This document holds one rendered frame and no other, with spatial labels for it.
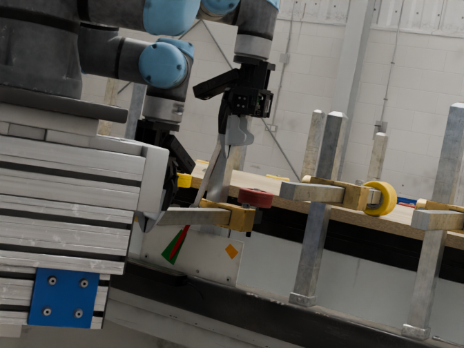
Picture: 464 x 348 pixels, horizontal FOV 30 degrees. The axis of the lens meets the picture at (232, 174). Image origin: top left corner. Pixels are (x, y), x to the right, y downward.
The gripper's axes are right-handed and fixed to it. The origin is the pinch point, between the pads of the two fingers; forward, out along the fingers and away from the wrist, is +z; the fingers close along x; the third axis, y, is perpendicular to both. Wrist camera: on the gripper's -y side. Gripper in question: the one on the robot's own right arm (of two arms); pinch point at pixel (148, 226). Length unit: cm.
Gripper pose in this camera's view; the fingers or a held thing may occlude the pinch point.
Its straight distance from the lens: 166.2
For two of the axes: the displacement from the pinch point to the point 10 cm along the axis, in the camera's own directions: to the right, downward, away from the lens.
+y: -4.8, -0.4, -8.8
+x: 8.6, 1.9, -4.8
